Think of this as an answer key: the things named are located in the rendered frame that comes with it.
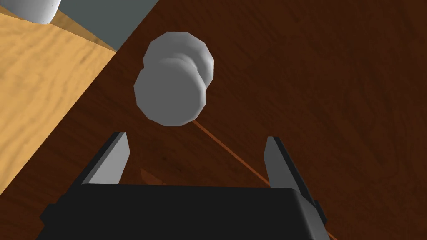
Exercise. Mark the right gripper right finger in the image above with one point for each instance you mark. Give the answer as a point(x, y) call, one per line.
point(280, 166)

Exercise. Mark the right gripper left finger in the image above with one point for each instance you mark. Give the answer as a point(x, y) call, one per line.
point(110, 163)

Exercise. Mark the dark brown wooden door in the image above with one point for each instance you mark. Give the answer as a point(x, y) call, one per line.
point(300, 83)

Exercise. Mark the grey round door knob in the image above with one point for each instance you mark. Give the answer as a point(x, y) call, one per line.
point(35, 10)
point(175, 80)

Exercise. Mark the light wooden door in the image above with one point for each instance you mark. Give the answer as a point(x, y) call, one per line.
point(36, 83)

